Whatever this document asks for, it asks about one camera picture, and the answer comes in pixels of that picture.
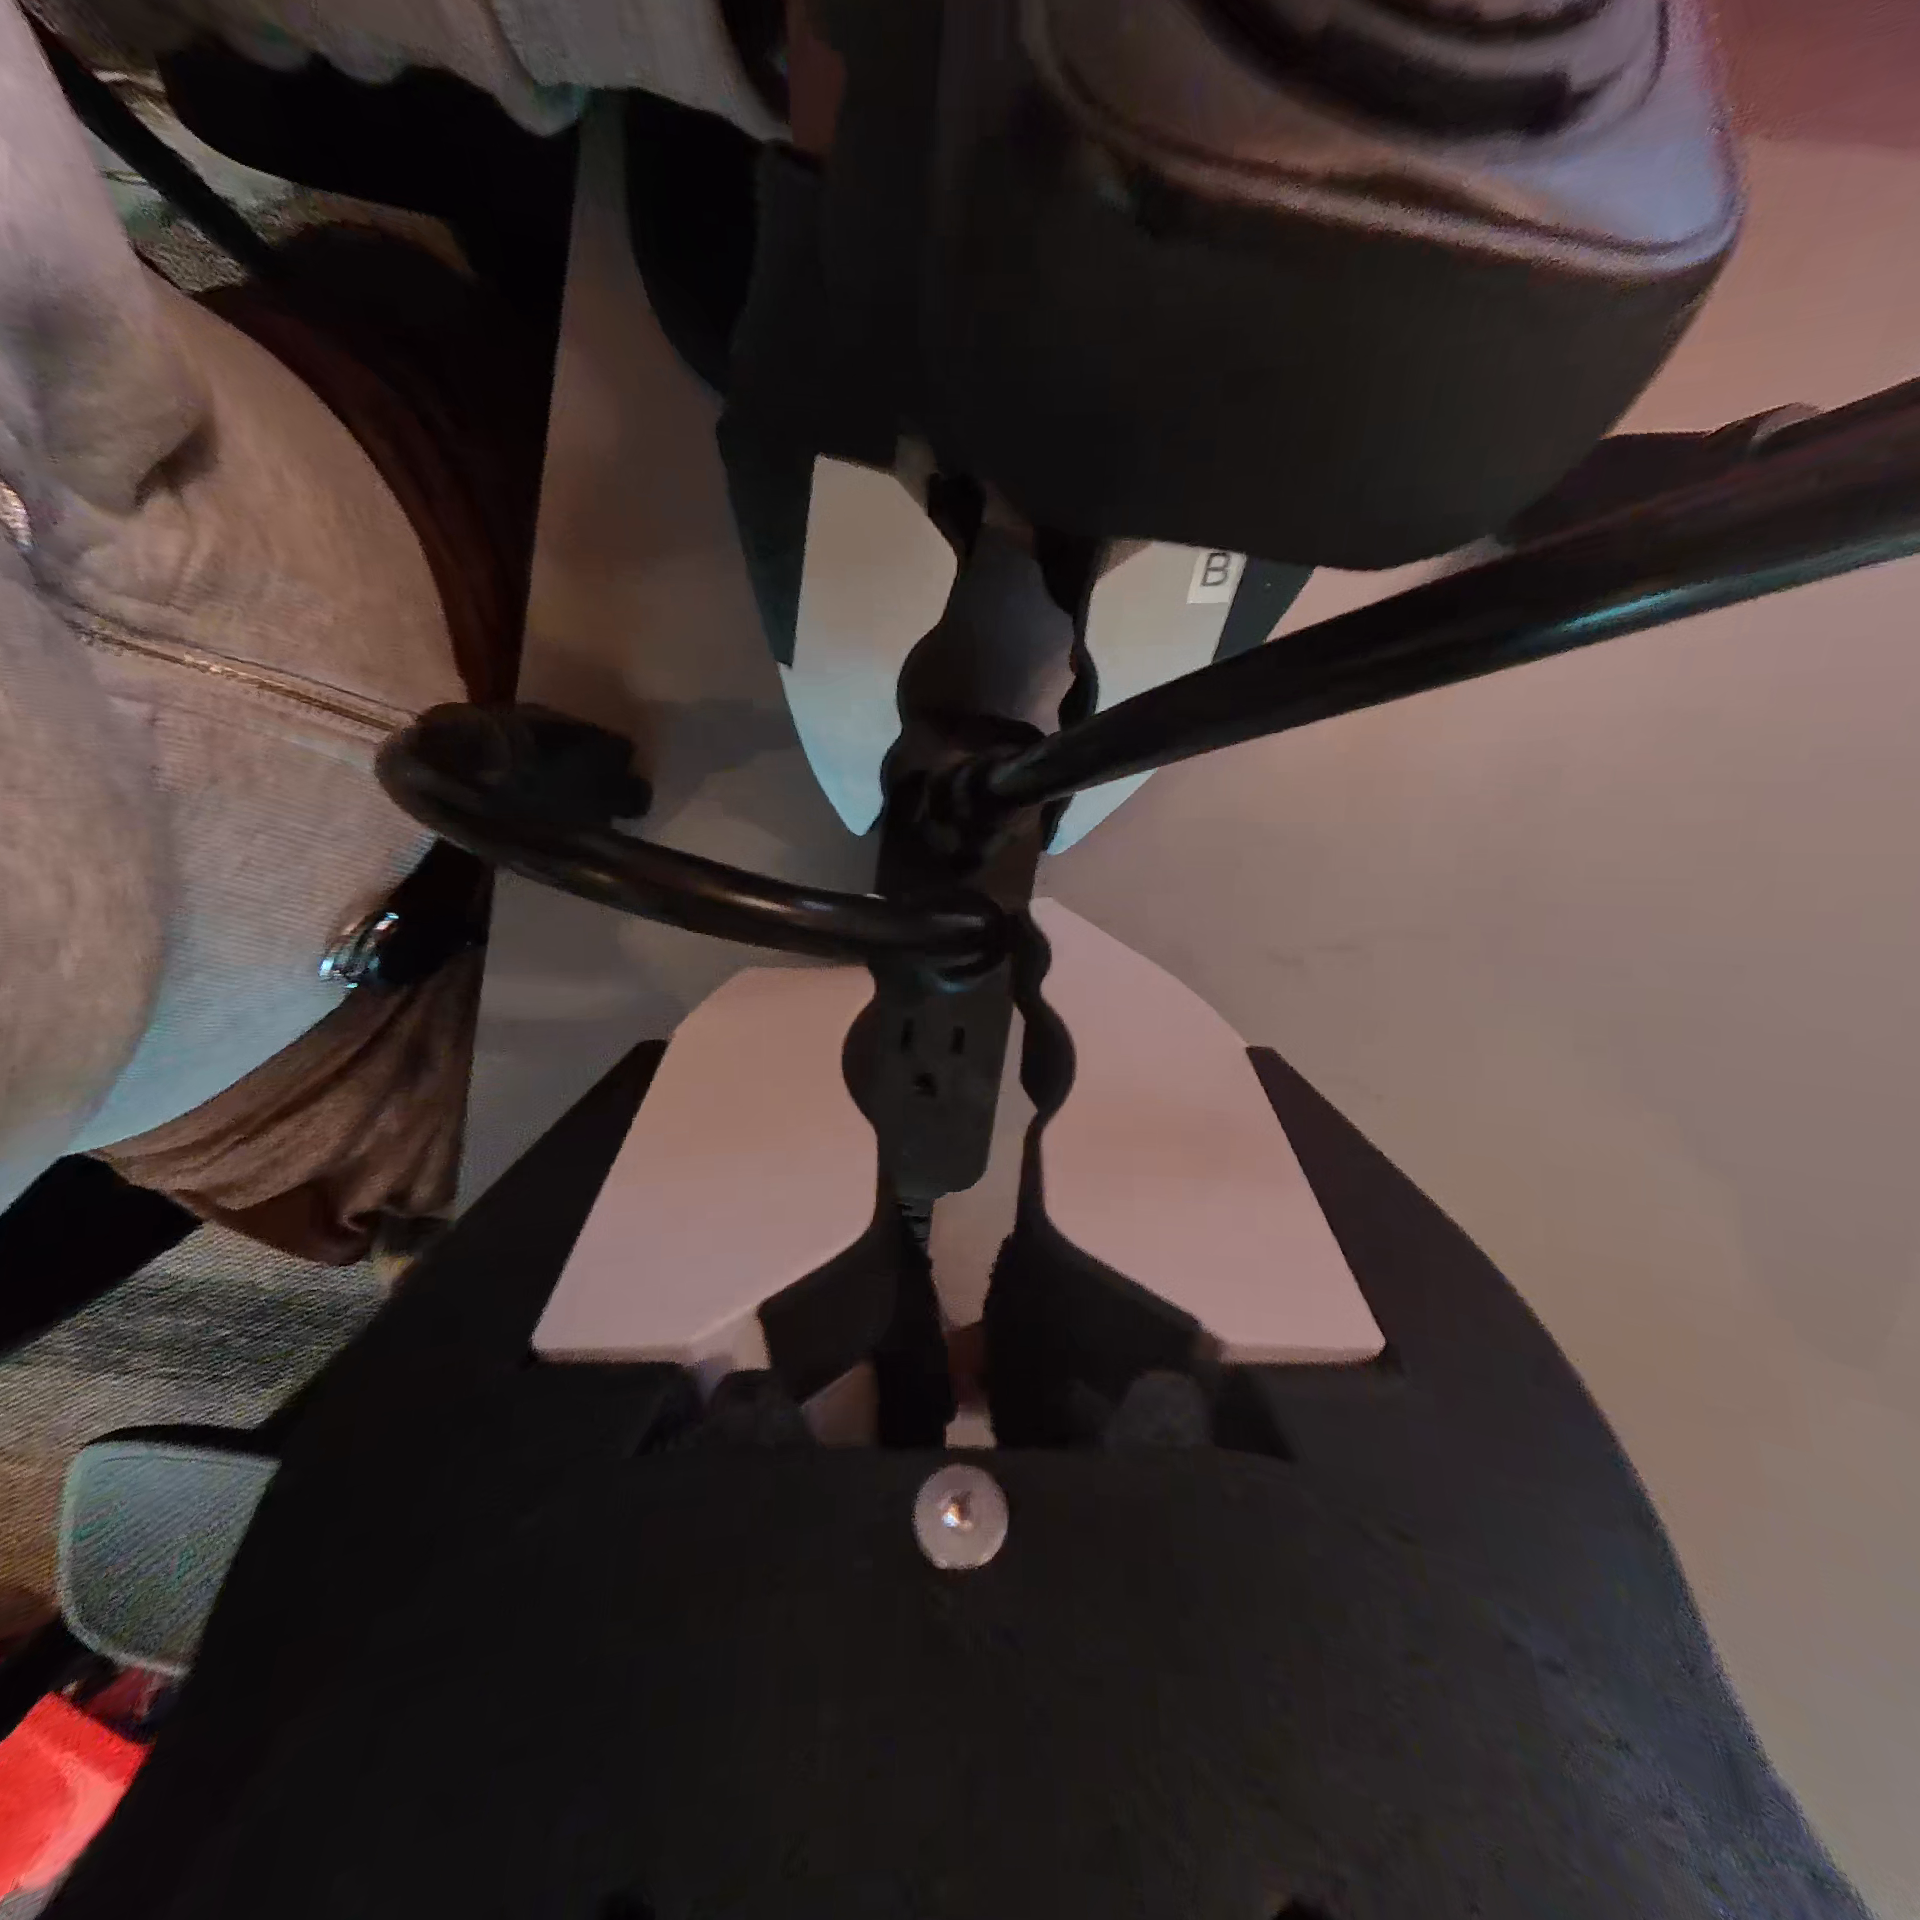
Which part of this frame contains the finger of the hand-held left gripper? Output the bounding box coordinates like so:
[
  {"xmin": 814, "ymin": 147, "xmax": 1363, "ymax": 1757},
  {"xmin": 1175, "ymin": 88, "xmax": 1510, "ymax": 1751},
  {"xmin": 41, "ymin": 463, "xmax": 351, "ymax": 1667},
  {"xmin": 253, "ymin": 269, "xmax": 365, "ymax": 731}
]
[
  {"xmin": 1040, "ymin": 538, "xmax": 1248, "ymax": 859},
  {"xmin": 776, "ymin": 440, "xmax": 969, "ymax": 839}
]

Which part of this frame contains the grey chair armrest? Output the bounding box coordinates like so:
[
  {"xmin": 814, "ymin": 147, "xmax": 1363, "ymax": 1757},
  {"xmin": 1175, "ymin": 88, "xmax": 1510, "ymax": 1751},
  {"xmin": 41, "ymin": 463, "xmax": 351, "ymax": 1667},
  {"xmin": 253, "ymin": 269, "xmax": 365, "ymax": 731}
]
[{"xmin": 59, "ymin": 1430, "xmax": 281, "ymax": 1671}]

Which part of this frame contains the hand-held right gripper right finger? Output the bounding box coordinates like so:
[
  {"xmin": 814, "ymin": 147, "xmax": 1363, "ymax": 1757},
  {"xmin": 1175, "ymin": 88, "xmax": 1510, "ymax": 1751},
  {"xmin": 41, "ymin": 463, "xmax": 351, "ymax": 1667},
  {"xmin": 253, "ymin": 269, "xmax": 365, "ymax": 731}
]
[{"xmin": 1012, "ymin": 896, "xmax": 1392, "ymax": 1367}]

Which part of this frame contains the black power plug cord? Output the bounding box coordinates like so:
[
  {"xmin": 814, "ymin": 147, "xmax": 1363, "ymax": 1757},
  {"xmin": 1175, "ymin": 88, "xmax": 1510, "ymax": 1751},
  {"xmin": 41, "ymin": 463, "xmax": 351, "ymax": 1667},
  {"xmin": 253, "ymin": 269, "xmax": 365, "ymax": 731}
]
[
  {"xmin": 900, "ymin": 375, "xmax": 1920, "ymax": 817},
  {"xmin": 374, "ymin": 701, "xmax": 1021, "ymax": 968}
]

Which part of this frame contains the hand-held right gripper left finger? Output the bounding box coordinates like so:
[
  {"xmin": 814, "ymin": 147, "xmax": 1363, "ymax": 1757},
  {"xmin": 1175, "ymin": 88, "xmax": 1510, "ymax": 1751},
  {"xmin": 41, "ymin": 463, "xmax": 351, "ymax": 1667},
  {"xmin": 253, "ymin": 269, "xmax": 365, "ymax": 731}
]
[{"xmin": 527, "ymin": 965, "xmax": 903, "ymax": 1367}]

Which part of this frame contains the black power strip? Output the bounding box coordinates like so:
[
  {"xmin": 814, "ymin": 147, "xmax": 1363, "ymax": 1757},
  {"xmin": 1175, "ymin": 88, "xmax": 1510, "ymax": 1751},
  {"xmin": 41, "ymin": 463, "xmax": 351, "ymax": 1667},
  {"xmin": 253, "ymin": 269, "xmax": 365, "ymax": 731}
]
[{"xmin": 872, "ymin": 711, "xmax": 1048, "ymax": 1441}]

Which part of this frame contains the person's grey hoodie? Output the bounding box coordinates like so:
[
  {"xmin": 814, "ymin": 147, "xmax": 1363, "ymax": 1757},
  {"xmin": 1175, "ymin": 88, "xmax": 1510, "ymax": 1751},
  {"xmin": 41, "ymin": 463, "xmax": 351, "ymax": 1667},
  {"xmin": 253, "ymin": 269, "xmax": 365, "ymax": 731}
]
[{"xmin": 0, "ymin": 0, "xmax": 529, "ymax": 1191}]

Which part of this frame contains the red plastic object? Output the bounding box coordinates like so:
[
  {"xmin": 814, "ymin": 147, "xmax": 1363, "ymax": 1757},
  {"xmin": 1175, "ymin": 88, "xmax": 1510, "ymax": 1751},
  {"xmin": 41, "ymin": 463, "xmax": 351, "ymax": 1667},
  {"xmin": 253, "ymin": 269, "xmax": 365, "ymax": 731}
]
[{"xmin": 0, "ymin": 1677, "xmax": 168, "ymax": 1920}]

